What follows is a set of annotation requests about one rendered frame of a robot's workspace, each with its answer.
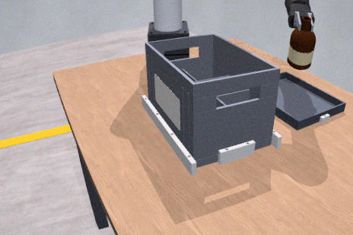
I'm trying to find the brown bottle with cream label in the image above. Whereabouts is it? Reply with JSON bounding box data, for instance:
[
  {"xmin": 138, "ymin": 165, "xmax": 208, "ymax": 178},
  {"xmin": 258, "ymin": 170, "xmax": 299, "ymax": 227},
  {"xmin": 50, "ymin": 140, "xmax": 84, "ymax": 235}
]
[{"xmin": 287, "ymin": 16, "xmax": 316, "ymax": 70}]

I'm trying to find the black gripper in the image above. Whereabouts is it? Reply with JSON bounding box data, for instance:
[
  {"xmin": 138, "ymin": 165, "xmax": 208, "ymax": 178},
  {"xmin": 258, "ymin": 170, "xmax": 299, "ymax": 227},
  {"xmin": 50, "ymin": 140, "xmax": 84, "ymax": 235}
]
[{"xmin": 285, "ymin": 0, "xmax": 315, "ymax": 32}]

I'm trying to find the dark grey open-top crate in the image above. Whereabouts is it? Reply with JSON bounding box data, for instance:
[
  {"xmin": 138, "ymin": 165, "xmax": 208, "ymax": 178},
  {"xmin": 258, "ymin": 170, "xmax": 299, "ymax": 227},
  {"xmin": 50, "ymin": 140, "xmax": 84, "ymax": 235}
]
[{"xmin": 145, "ymin": 33, "xmax": 281, "ymax": 168}]

